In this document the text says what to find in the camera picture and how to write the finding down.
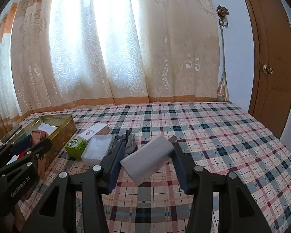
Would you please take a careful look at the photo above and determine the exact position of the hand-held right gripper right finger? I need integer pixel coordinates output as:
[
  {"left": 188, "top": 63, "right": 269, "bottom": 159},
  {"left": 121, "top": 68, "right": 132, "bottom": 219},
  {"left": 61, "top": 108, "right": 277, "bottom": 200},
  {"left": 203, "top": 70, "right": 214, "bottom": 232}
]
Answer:
[{"left": 172, "top": 142, "right": 268, "bottom": 233}]

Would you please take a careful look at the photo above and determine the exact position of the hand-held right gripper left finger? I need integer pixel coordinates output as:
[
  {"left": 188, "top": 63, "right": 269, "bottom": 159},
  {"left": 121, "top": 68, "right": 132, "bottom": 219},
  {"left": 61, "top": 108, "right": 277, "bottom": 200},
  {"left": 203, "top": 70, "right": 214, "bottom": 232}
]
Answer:
[{"left": 22, "top": 139, "right": 126, "bottom": 233}]

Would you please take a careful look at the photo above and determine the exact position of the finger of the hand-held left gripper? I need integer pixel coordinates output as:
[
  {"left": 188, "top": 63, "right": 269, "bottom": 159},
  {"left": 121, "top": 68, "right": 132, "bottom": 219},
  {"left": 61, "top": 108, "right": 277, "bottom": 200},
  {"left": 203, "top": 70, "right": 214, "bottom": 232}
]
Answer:
[
  {"left": 0, "top": 133, "right": 33, "bottom": 168},
  {"left": 0, "top": 138, "right": 52, "bottom": 176}
]

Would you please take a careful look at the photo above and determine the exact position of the copper rose tin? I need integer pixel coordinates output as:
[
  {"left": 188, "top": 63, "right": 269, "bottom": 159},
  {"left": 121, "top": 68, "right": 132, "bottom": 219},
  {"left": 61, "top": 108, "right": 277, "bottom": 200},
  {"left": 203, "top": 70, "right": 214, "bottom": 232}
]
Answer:
[{"left": 31, "top": 130, "right": 50, "bottom": 148}]

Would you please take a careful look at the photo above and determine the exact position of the golden tin box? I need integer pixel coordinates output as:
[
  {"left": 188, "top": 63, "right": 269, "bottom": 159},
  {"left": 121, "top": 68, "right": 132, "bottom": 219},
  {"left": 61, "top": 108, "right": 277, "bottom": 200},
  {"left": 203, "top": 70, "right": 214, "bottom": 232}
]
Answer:
[{"left": 1, "top": 114, "right": 77, "bottom": 179}]

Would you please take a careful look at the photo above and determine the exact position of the translucent plastic box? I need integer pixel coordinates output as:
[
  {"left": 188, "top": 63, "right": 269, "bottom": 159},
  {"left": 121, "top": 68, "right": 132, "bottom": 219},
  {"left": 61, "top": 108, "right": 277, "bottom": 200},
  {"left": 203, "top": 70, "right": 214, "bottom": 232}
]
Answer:
[{"left": 81, "top": 135, "right": 113, "bottom": 166}]

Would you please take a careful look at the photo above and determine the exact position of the white charger plug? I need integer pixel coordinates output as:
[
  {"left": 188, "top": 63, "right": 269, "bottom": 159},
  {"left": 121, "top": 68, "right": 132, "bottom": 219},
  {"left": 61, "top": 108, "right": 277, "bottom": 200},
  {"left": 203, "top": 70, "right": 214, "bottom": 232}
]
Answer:
[{"left": 120, "top": 135, "right": 178, "bottom": 185}]

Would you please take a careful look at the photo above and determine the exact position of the green cardboard box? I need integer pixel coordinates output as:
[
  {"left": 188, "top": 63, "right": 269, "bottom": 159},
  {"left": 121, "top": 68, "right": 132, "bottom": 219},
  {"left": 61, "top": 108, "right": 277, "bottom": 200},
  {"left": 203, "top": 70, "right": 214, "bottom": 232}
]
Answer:
[{"left": 64, "top": 137, "right": 88, "bottom": 158}]

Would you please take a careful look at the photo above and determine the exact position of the white box with red label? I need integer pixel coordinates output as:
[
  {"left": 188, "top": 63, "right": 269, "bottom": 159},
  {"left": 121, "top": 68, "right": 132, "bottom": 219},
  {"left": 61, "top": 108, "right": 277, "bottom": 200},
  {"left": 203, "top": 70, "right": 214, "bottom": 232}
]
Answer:
[{"left": 78, "top": 124, "right": 109, "bottom": 143}]

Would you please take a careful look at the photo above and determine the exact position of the black smartphone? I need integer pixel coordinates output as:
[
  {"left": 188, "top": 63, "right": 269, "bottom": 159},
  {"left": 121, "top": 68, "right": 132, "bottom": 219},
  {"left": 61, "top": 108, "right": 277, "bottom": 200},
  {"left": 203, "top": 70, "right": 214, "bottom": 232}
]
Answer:
[{"left": 0, "top": 125, "right": 22, "bottom": 143}]

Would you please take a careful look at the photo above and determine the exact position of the white paper sheet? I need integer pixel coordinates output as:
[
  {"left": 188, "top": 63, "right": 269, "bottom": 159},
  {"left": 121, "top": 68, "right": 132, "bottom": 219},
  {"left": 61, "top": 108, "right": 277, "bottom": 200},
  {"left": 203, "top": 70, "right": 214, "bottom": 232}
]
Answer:
[{"left": 37, "top": 124, "right": 59, "bottom": 134}]

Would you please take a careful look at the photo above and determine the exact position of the plaid bed sheet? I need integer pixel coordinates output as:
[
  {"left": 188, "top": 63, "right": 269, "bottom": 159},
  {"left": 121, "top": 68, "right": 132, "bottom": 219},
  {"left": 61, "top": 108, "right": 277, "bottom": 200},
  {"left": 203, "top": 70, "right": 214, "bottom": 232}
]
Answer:
[{"left": 0, "top": 101, "right": 291, "bottom": 233}]

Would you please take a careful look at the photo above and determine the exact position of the curtain tieback tassel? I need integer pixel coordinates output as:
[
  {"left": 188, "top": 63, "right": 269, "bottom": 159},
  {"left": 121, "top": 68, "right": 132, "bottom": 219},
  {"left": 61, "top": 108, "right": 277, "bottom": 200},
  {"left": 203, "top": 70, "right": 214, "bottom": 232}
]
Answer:
[{"left": 216, "top": 22, "right": 231, "bottom": 102}]

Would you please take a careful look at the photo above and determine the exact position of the wooden door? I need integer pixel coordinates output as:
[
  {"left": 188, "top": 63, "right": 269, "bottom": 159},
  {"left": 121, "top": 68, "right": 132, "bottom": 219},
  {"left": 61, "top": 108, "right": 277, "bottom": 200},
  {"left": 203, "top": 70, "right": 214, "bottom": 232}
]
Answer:
[{"left": 236, "top": 0, "right": 291, "bottom": 139}]

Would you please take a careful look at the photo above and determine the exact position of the cream patterned curtain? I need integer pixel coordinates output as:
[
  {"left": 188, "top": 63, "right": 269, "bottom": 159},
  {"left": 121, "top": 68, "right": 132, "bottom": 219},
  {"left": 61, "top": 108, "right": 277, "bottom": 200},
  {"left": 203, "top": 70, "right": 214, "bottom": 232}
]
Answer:
[{"left": 0, "top": 0, "right": 221, "bottom": 139}]

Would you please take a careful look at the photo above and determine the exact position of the brass wall hook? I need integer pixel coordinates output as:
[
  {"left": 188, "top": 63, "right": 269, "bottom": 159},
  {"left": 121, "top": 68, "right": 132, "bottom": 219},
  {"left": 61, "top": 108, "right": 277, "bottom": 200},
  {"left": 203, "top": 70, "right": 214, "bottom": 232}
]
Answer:
[{"left": 216, "top": 5, "right": 230, "bottom": 27}]

